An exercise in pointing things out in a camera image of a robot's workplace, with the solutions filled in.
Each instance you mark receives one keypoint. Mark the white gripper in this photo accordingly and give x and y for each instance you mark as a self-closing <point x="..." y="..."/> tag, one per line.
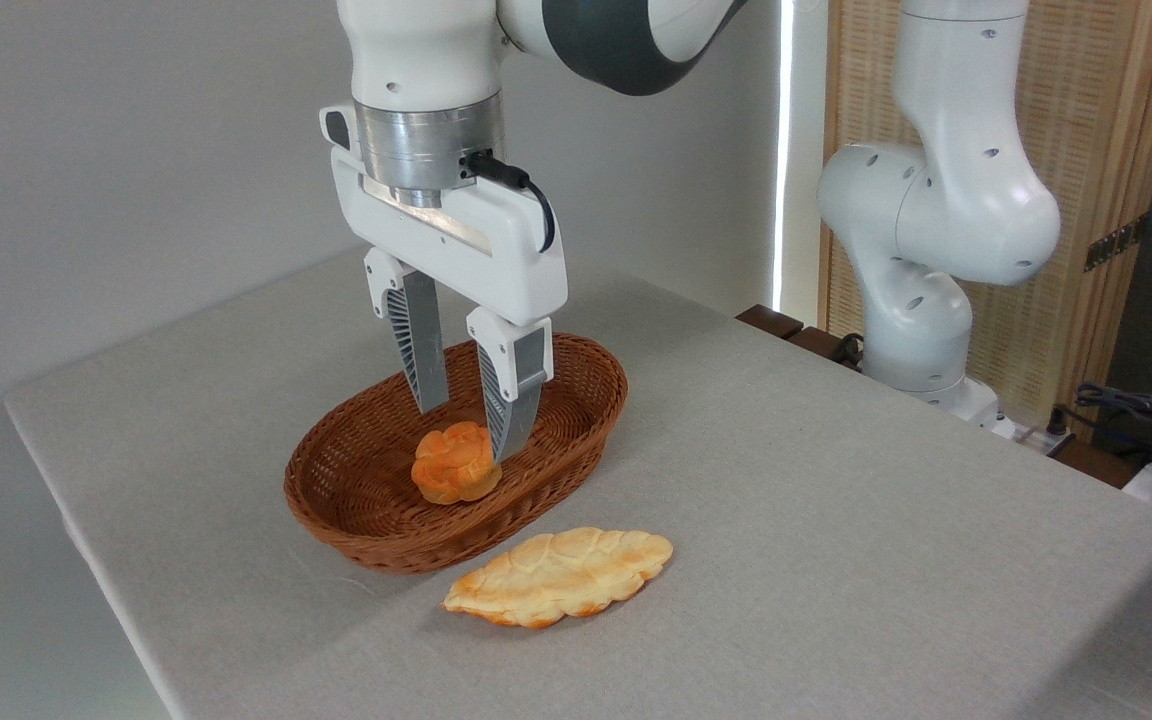
<point x="496" y="260"/>

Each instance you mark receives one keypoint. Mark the long leaf-shaped bread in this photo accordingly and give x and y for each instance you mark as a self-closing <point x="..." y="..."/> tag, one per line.
<point x="556" y="578"/>

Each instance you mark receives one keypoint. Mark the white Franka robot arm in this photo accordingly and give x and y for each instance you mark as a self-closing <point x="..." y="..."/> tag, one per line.
<point x="936" y="200"/>

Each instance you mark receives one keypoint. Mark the round flower-shaped bread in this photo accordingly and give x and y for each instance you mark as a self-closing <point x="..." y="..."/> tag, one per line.
<point x="454" y="465"/>

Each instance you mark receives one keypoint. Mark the brown wicker oval basket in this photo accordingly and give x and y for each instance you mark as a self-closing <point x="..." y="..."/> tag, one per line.
<point x="356" y="520"/>

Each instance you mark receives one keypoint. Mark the dark brown wooden furniture edge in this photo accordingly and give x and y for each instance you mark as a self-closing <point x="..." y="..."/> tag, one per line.
<point x="768" y="321"/>

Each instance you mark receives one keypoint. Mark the grey tablecloth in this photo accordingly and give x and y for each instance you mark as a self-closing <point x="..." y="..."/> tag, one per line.
<point x="836" y="550"/>

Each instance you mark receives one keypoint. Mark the dark metal screen hinge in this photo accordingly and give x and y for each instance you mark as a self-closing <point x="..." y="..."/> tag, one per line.
<point x="1114" y="243"/>

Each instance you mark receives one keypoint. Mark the wooden woven folding screen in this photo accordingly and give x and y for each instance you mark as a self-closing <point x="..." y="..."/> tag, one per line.
<point x="1086" y="120"/>

